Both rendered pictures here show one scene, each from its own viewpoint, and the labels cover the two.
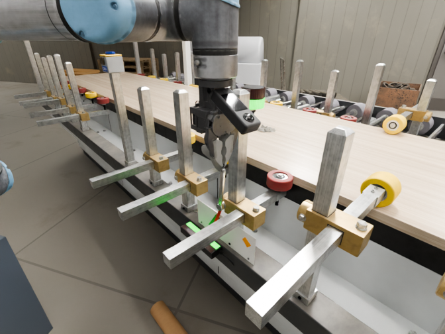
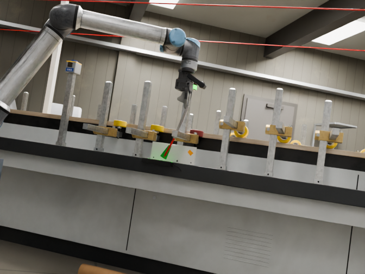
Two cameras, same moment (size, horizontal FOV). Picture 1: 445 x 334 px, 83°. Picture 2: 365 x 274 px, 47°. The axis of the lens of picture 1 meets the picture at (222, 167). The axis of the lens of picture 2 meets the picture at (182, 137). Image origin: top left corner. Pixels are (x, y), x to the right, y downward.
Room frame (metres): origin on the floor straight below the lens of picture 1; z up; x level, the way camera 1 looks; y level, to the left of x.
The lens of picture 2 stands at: (-1.42, 1.15, 0.71)
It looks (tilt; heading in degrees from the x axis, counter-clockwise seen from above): 3 degrees up; 330
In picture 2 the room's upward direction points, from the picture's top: 8 degrees clockwise
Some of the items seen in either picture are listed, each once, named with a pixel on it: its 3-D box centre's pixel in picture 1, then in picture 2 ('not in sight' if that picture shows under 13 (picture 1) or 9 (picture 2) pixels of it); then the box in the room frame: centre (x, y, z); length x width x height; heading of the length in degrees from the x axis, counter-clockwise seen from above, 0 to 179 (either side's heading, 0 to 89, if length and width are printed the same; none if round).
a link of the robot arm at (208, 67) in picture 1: (214, 67); (188, 66); (0.55, 0.02, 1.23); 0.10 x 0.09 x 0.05; 133
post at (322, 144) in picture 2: not in sight; (322, 146); (0.06, -0.55, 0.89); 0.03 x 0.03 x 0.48; 43
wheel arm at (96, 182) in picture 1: (147, 166); (104, 131); (0.91, 0.31, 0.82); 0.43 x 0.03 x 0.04; 133
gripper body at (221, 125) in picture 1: (213, 107); (185, 80); (0.56, 0.02, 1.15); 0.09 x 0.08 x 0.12; 43
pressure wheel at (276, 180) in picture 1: (278, 189); (195, 139); (0.68, -0.18, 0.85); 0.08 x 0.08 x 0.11
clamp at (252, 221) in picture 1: (242, 209); (186, 137); (0.59, -0.06, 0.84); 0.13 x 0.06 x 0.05; 43
